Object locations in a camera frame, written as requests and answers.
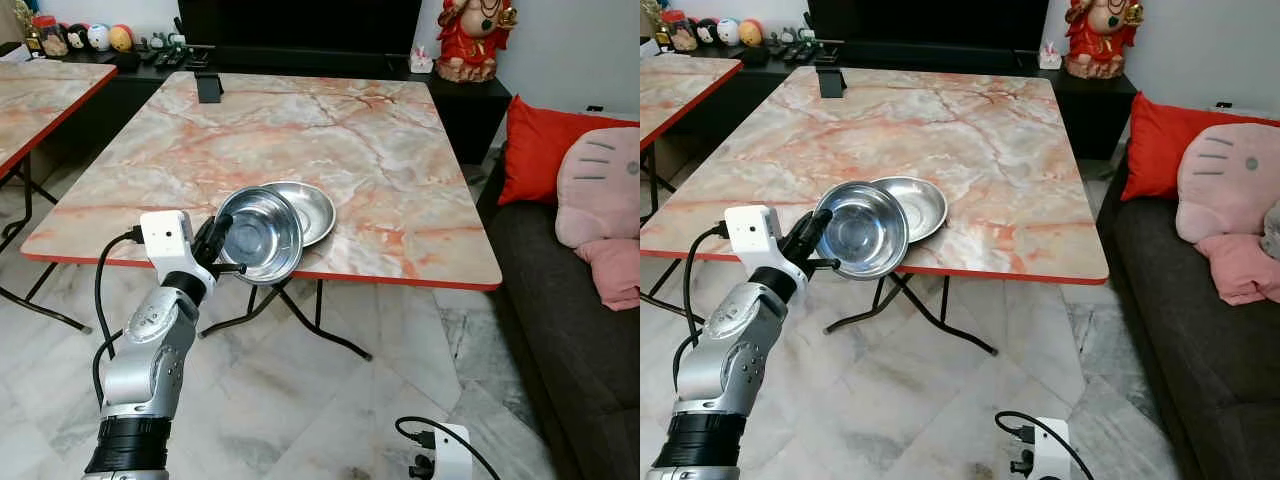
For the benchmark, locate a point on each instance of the deep stainless steel bowl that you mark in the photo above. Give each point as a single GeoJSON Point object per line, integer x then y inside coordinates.
{"type": "Point", "coordinates": [865, 230]}
{"type": "Point", "coordinates": [265, 235]}

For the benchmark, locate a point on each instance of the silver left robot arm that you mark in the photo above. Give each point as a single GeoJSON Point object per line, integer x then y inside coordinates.
{"type": "Point", "coordinates": [725, 345]}
{"type": "Point", "coordinates": [150, 345]}

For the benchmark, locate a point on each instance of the shallow stainless steel dish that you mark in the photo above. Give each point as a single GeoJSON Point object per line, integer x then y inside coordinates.
{"type": "Point", "coordinates": [315, 210]}
{"type": "Point", "coordinates": [925, 205]}

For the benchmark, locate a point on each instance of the large marble folding table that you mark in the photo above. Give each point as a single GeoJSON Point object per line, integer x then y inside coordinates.
{"type": "Point", "coordinates": [960, 140]}
{"type": "Point", "coordinates": [330, 150]}

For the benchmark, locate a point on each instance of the small black stand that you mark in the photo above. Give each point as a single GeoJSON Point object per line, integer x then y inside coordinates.
{"type": "Point", "coordinates": [209, 88]}
{"type": "Point", "coordinates": [832, 83]}

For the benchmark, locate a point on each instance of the black remote controls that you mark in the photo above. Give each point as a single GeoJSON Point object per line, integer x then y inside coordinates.
{"type": "Point", "coordinates": [792, 47]}
{"type": "Point", "coordinates": [165, 52]}

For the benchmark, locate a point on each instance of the dark brown sofa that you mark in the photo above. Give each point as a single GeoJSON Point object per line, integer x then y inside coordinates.
{"type": "Point", "coordinates": [570, 350]}
{"type": "Point", "coordinates": [1210, 380]}

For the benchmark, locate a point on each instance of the marble table with red edge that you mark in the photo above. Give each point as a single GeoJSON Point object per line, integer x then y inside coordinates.
{"type": "Point", "coordinates": [680, 85]}
{"type": "Point", "coordinates": [35, 100]}

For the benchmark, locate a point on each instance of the orange round toy figure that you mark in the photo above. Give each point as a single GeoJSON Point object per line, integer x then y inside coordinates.
{"type": "Point", "coordinates": [751, 33]}
{"type": "Point", "coordinates": [121, 39]}

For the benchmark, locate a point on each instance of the pink cat plush pillow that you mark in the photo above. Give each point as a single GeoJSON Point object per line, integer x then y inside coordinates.
{"type": "Point", "coordinates": [1225, 185]}
{"type": "Point", "coordinates": [600, 190]}

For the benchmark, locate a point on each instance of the white round toy figure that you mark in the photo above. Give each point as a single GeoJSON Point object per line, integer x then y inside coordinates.
{"type": "Point", "coordinates": [729, 32]}
{"type": "Point", "coordinates": [98, 37]}

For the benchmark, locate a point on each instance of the black round toy figure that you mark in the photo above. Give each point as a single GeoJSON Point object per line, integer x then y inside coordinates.
{"type": "Point", "coordinates": [78, 37]}
{"type": "Point", "coordinates": [706, 32]}

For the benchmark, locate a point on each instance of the black television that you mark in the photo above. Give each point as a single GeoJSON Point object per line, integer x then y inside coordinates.
{"type": "Point", "coordinates": [300, 22]}
{"type": "Point", "coordinates": [925, 20]}

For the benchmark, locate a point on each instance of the jar with red lid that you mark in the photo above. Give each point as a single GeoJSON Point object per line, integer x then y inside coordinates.
{"type": "Point", "coordinates": [48, 38]}
{"type": "Point", "coordinates": [682, 32]}

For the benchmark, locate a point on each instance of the red cushion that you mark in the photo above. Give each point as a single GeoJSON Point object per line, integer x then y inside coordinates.
{"type": "Point", "coordinates": [535, 150]}
{"type": "Point", "coordinates": [1155, 145]}

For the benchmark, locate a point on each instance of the red and gold figurine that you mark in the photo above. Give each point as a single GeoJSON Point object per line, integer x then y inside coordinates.
{"type": "Point", "coordinates": [1100, 38]}
{"type": "Point", "coordinates": [472, 40]}

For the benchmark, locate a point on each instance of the grey plush toy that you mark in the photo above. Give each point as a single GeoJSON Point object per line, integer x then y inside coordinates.
{"type": "Point", "coordinates": [1272, 230]}

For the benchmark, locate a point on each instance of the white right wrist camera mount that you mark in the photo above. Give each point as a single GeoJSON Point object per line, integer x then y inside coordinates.
{"type": "Point", "coordinates": [452, 455]}
{"type": "Point", "coordinates": [1052, 450]}

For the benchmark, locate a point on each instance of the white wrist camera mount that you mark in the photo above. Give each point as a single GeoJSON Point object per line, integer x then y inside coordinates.
{"type": "Point", "coordinates": [452, 455]}
{"type": "Point", "coordinates": [748, 232]}
{"type": "Point", "coordinates": [163, 238]}
{"type": "Point", "coordinates": [1052, 450]}

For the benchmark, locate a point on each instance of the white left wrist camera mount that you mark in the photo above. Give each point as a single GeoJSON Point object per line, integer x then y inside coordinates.
{"type": "Point", "coordinates": [163, 238]}
{"type": "Point", "coordinates": [748, 232]}

